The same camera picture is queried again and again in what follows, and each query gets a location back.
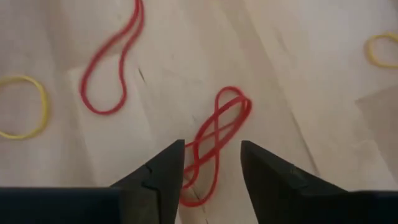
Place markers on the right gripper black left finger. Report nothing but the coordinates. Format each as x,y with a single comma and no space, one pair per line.
149,202

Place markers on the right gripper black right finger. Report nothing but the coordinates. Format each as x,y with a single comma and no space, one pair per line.
280,202

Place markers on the long yellow rubber band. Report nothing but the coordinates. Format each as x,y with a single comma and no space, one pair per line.
45,107

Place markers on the long red rubber band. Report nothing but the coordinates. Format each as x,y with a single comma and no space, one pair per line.
83,88

